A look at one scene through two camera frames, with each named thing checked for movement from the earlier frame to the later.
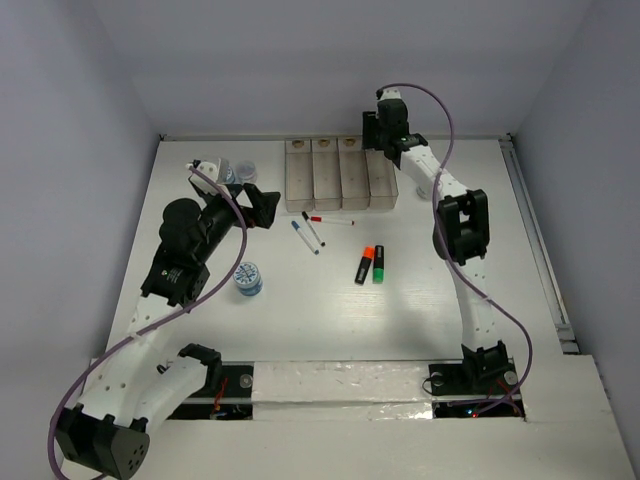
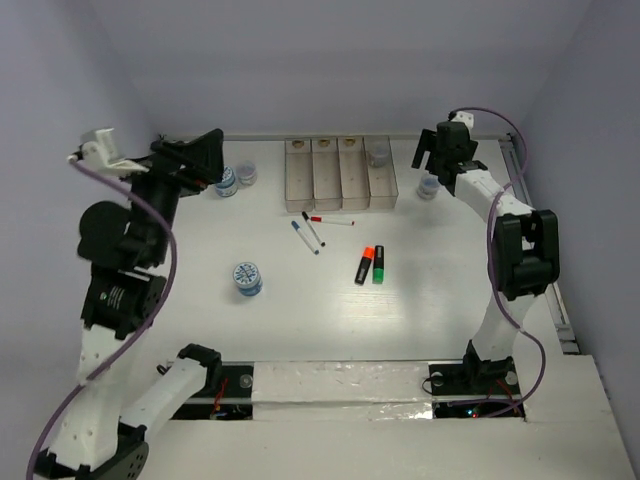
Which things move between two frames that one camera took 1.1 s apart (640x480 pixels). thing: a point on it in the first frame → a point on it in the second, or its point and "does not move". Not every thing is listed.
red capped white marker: x=332 y=220 does not move
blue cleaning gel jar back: x=230 y=175 does not move
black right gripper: x=372 y=121 → x=427 y=140
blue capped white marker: x=305 y=237 does not move
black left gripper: x=262 y=204 → x=204 y=157
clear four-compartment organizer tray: x=337 y=173 does not move
